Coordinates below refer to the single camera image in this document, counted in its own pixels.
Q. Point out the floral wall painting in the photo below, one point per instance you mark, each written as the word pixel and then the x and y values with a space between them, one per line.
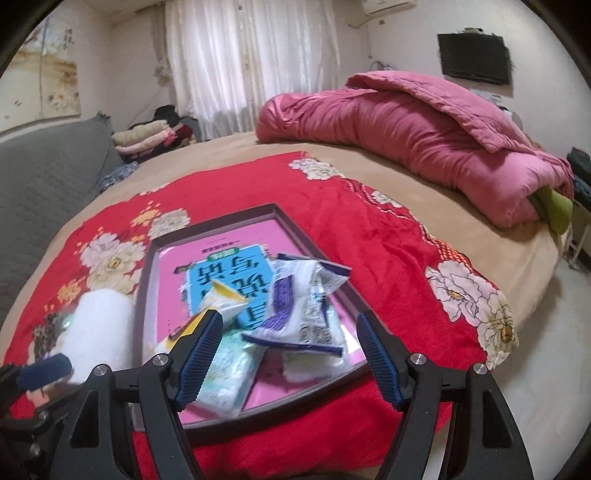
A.
pixel 41 78

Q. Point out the pile of folded clothes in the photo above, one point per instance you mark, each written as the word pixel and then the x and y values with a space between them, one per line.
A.
pixel 138 136

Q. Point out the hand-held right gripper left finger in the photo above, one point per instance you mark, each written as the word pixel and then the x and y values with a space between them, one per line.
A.
pixel 201 360

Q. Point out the beige bed sheet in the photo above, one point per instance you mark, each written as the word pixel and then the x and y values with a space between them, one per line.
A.
pixel 429 203

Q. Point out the pink picture book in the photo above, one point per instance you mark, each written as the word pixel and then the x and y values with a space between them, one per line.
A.
pixel 272 235

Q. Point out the green pillow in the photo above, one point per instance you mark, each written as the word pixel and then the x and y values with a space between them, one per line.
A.
pixel 556 210

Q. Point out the red floral blanket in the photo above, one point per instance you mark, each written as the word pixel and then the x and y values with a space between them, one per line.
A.
pixel 369 230

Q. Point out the blue white wipes packet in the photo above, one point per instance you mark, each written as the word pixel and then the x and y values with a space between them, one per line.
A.
pixel 300 309

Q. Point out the grey quilted headboard cover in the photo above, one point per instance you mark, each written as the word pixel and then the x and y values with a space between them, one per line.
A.
pixel 41 184

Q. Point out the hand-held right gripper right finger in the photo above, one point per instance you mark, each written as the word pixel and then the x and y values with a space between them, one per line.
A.
pixel 381 364

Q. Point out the brown shallow box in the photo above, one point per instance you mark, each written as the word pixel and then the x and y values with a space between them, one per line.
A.
pixel 212 228

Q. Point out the blue patterned cloth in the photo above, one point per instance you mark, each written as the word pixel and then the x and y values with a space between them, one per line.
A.
pixel 117 175

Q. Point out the pink quilt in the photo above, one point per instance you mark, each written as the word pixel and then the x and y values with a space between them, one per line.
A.
pixel 392 138

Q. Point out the leopard print cloth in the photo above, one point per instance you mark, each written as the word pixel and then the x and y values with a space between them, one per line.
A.
pixel 46 334

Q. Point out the white toilet paper roll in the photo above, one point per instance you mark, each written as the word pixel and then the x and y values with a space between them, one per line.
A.
pixel 101 332

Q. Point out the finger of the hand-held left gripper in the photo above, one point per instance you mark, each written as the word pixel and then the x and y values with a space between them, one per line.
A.
pixel 37 413
pixel 46 371

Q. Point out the dark folded clothes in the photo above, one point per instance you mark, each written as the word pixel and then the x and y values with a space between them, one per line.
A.
pixel 579 175

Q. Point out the black wall television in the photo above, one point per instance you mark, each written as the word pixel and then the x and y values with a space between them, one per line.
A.
pixel 473 57

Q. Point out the white curtain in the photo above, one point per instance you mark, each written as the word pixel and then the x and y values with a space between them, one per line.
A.
pixel 240 60

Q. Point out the white air conditioner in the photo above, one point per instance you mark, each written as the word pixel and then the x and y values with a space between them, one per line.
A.
pixel 383 4

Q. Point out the yellow white small packet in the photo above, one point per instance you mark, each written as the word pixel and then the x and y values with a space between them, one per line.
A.
pixel 221 300

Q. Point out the small light blue tissue pack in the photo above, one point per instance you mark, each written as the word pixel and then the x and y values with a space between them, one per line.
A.
pixel 226 374

